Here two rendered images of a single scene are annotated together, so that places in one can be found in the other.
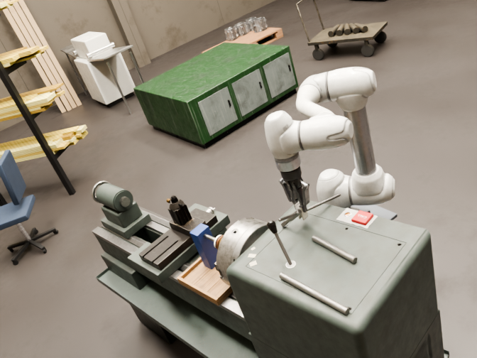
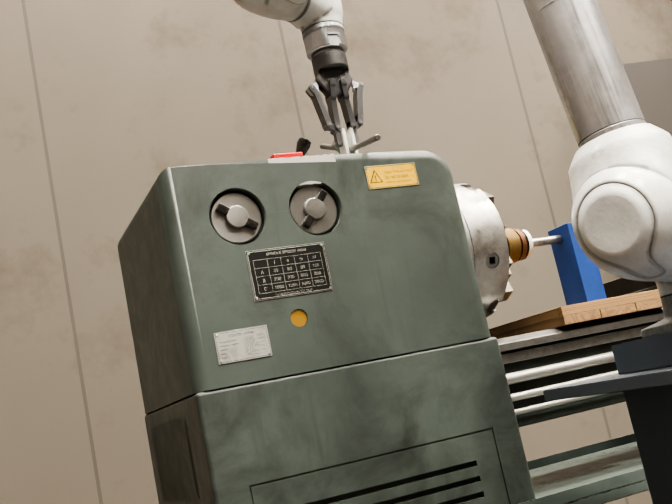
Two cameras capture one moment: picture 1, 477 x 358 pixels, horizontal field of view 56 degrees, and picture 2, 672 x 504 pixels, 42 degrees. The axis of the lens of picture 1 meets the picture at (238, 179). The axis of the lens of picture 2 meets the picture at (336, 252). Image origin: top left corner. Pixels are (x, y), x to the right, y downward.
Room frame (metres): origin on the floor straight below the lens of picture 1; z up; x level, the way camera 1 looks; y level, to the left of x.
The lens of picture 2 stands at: (1.70, -1.93, 0.79)
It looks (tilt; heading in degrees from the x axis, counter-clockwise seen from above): 10 degrees up; 102
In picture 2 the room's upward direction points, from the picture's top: 12 degrees counter-clockwise
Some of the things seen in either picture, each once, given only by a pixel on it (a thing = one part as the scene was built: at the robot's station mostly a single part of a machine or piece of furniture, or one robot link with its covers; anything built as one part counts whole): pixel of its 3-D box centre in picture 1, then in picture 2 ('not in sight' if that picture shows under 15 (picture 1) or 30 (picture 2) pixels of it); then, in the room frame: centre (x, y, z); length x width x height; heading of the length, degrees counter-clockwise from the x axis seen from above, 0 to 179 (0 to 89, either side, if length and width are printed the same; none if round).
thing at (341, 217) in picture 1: (357, 223); (297, 177); (1.34, -0.37, 1.23); 0.13 x 0.08 x 0.06; 36
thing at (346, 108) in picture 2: (293, 190); (345, 105); (1.42, -0.18, 1.40); 0.04 x 0.01 x 0.11; 126
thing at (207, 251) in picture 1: (206, 246); (578, 270); (1.82, 0.26, 1.00); 0.08 x 0.06 x 0.23; 126
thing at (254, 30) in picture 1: (240, 38); not in sight; (8.85, -0.93, 0.20); 1.40 x 0.96 x 0.39; 117
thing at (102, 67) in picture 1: (102, 68); not in sight; (8.49, 1.67, 0.60); 2.56 x 0.65 x 1.21; 26
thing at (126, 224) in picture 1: (118, 205); not in sight; (2.52, 0.77, 1.01); 0.30 x 0.20 x 0.29; 36
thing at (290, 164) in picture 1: (287, 160); (325, 44); (1.41, -0.19, 1.55); 0.09 x 0.09 x 0.06
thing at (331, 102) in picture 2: (299, 192); (332, 106); (1.40, -0.20, 1.40); 0.04 x 0.01 x 0.11; 126
